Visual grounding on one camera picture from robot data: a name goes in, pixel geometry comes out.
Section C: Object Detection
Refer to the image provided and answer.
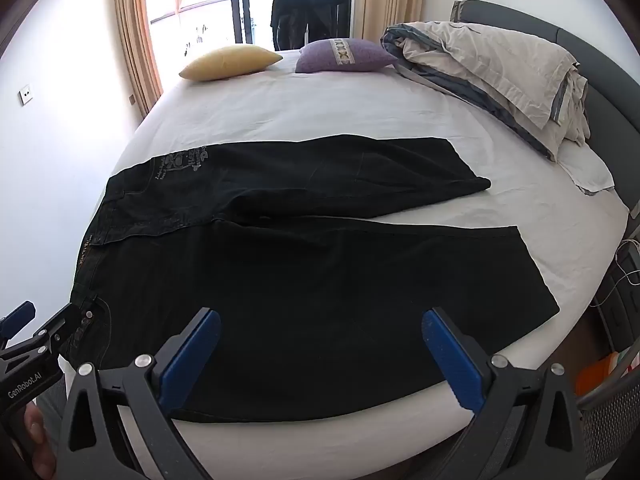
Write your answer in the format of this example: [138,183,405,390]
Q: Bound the black garment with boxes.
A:
[271,0,347,52]

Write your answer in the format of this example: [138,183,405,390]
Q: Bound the bed with white sheet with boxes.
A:
[37,50,631,480]

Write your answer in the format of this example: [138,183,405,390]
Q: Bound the white cable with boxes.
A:
[600,245,640,306]

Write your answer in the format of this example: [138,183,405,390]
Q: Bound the dark nightstand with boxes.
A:
[595,240,640,356]

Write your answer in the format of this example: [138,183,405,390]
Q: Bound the grey padded headboard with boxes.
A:
[452,0,640,221]

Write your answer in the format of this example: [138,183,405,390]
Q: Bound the black sliding door frame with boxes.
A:
[227,0,253,46]

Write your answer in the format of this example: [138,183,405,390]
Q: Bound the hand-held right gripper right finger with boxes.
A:
[421,306,588,480]

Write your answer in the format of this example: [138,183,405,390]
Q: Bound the orange packet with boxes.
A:
[575,352,621,396]

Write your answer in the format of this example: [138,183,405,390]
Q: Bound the black pants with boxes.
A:
[70,134,561,423]

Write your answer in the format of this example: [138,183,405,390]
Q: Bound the white pillow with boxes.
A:
[557,145,615,195]

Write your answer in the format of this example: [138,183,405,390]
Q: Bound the person's left hand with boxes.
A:
[24,403,57,479]

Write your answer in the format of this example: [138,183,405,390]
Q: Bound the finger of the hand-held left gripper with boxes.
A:
[30,302,97,362]
[0,301,37,348]

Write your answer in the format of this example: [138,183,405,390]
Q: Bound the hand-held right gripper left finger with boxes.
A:
[55,306,223,480]

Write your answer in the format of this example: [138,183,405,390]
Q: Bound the balcony railing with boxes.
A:
[147,0,233,26]

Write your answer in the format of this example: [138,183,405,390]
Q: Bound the beige and grey quilt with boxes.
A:
[381,21,591,162]

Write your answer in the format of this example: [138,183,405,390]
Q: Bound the metal mesh basket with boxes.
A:
[575,350,640,471]

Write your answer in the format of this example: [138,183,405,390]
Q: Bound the purple patterned pillow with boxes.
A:
[295,38,398,74]

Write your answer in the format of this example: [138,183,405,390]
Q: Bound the yellow pillow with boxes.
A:
[179,45,283,81]

